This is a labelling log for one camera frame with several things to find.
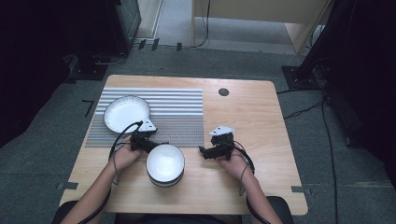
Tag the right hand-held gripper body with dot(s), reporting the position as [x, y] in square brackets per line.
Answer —
[223, 141]

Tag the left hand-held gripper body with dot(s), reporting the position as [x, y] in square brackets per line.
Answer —
[140, 140]

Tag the white bowl with black rim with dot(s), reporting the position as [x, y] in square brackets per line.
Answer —
[165, 163]

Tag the white plate with black rim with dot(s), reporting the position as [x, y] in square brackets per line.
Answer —
[126, 113]

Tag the person's left hand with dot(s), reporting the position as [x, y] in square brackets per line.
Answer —
[124, 157]

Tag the person's right hand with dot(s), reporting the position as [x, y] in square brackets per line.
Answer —
[234, 165]

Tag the grey striped placemat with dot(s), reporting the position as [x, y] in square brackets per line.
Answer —
[177, 118]

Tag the dark round table grommet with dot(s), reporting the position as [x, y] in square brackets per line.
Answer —
[223, 92]

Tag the black stand base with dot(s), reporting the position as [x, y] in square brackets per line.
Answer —
[299, 77]
[88, 70]

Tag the dark floor tape piece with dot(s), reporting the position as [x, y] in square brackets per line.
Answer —
[142, 44]
[155, 44]
[179, 46]

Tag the black cabinet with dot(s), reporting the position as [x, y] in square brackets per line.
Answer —
[124, 21]

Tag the light wooden furniture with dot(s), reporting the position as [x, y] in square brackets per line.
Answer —
[264, 12]

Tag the black curtain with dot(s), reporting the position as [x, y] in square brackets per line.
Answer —
[28, 62]
[364, 77]

